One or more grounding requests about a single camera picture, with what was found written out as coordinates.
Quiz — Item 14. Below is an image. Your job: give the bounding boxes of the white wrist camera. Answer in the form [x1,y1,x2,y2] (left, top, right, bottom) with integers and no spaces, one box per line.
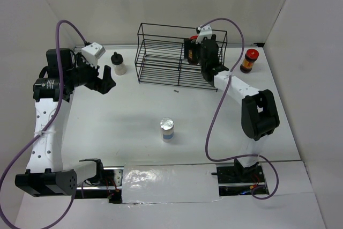
[196,25,212,44]
[81,42,106,68]

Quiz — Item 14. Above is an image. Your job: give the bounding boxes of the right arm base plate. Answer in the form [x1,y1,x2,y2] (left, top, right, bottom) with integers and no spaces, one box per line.
[211,164,269,197]

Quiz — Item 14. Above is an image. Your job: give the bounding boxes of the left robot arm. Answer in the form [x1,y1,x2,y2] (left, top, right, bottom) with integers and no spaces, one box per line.
[15,43,116,197]

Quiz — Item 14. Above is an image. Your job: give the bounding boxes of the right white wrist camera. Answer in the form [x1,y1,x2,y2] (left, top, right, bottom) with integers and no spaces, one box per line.
[196,25,212,44]

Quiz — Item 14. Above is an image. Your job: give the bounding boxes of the clear bottle black cap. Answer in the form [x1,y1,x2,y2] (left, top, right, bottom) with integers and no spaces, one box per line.
[111,52,126,76]

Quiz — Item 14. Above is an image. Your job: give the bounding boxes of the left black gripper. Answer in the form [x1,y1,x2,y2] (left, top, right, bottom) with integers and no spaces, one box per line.
[66,53,116,94]

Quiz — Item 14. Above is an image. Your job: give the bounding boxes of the purple cable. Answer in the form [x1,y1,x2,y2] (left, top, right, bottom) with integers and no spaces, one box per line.
[205,17,280,200]
[0,19,89,227]

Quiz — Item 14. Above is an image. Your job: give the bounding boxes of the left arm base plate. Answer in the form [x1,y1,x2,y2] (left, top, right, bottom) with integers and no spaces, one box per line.
[75,167,124,204]

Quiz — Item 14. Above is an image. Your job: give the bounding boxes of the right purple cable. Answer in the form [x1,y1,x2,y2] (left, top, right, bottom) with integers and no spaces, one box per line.
[205,17,280,200]

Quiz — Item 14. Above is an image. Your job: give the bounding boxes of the black wire rack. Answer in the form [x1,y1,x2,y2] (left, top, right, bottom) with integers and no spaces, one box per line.
[135,23,217,91]

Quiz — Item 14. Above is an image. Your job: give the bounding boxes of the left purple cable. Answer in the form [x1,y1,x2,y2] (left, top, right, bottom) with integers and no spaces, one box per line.
[0,19,89,227]

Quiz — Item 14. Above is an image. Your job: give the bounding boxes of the red-lid sauce jar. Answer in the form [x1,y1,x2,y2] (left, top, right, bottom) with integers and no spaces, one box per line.
[240,48,259,73]
[184,35,200,65]

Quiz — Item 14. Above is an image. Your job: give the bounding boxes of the silver-lid white spice jar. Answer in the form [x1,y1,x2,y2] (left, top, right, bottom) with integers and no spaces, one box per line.
[160,117,175,142]

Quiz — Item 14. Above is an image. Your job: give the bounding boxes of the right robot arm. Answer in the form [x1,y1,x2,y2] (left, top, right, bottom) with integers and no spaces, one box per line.
[184,35,280,182]

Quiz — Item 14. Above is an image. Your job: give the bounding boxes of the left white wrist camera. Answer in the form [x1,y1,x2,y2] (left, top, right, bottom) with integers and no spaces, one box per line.
[81,42,106,68]

